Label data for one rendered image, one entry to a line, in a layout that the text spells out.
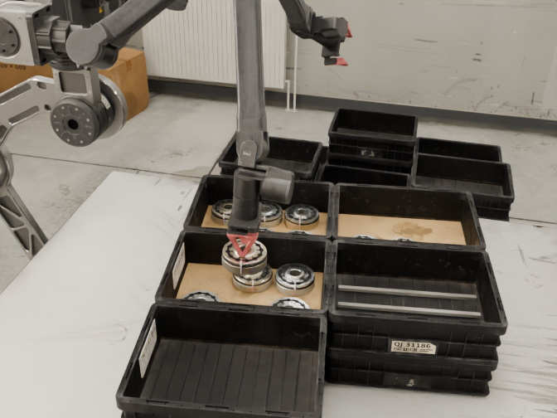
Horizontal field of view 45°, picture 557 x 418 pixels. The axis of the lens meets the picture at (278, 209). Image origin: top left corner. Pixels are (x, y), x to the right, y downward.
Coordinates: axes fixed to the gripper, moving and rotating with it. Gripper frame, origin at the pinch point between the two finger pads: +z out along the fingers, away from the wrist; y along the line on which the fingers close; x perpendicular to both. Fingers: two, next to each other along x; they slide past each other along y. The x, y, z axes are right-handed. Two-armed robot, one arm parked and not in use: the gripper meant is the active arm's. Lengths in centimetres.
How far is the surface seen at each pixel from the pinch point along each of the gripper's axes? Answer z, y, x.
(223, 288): 21.2, 9.7, 5.9
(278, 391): 19.9, -23.2, -11.7
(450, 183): 53, 134, -73
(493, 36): 41, 305, -116
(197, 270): 21.7, 16.2, 13.9
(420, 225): 19, 46, -47
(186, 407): 10.3, -38.6, 4.9
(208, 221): 22.2, 40.0, 15.6
